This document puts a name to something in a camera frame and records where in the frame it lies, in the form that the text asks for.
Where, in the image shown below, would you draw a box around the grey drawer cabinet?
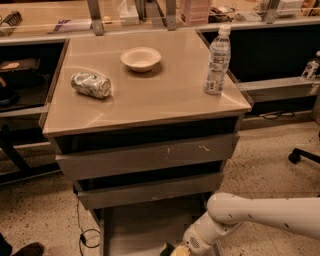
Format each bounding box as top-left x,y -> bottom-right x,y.
38,28 -> 255,256

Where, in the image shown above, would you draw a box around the white paper bowl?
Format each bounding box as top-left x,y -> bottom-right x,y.
120,47 -> 161,73

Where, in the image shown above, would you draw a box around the clear plastic water bottle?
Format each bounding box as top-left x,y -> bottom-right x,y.
203,25 -> 231,95

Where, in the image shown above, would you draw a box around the black floor cable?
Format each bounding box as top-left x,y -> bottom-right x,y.
75,196 -> 101,256

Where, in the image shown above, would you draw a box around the small bottle on shelf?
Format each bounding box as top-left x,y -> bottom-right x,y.
301,51 -> 320,79

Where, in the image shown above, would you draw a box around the long wooden workbench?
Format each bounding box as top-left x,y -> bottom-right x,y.
0,0 -> 320,47

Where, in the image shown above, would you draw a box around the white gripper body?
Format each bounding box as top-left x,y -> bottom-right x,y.
182,225 -> 212,256

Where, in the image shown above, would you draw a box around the open bottom grey drawer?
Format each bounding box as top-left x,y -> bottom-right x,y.
100,194 -> 206,256

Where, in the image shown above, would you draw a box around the pink stacked trays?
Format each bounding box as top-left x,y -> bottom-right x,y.
179,0 -> 211,25

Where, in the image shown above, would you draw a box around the top grey drawer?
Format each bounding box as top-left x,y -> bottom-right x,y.
56,133 -> 239,181

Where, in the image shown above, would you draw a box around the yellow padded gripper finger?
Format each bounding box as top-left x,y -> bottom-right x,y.
170,245 -> 190,256

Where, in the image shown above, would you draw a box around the brown shoe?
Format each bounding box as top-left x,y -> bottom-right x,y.
12,242 -> 44,256

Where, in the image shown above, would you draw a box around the metal coil stand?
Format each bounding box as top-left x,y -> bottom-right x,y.
0,11 -> 22,37

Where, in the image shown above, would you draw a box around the crushed silver soda can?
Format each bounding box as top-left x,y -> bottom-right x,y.
71,72 -> 111,99

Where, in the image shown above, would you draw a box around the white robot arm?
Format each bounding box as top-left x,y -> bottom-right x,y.
170,193 -> 320,256

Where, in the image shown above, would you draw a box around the white tissue box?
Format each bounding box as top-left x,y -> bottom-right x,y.
118,0 -> 139,26

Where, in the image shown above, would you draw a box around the middle grey drawer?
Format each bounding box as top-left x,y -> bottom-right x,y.
78,172 -> 224,209

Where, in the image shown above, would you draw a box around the green and yellow sponge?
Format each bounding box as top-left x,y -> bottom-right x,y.
160,242 -> 176,256

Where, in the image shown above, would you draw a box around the purple white paper sheet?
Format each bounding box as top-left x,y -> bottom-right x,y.
52,19 -> 92,33

